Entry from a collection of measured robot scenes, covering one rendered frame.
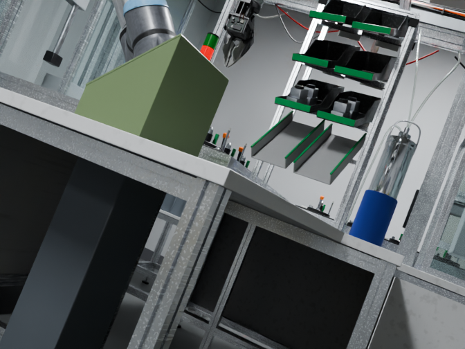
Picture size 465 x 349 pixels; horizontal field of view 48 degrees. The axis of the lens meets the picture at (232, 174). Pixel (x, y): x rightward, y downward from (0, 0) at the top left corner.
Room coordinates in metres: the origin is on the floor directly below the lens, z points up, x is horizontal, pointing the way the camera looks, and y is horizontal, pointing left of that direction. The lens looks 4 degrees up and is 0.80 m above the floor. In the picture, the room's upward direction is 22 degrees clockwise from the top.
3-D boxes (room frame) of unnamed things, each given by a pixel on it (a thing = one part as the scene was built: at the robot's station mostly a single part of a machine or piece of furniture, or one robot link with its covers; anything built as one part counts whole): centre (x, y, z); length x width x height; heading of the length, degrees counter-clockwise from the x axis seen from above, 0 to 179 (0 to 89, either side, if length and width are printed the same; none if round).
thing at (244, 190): (1.33, 0.22, 0.84); 0.90 x 0.70 x 0.03; 60
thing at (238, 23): (1.63, 0.15, 1.37); 0.09 x 0.08 x 0.12; 162
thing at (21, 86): (1.81, 0.44, 0.91); 0.89 x 0.06 x 0.11; 72
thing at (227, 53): (1.64, 0.17, 1.27); 0.06 x 0.03 x 0.09; 162
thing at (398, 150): (2.45, -0.69, 1.32); 0.14 x 0.14 x 0.38
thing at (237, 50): (1.63, 0.14, 1.27); 0.06 x 0.03 x 0.09; 162
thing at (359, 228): (2.45, -0.69, 1.00); 0.16 x 0.16 x 0.27
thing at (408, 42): (1.88, -0.25, 1.26); 0.36 x 0.21 x 0.80; 72
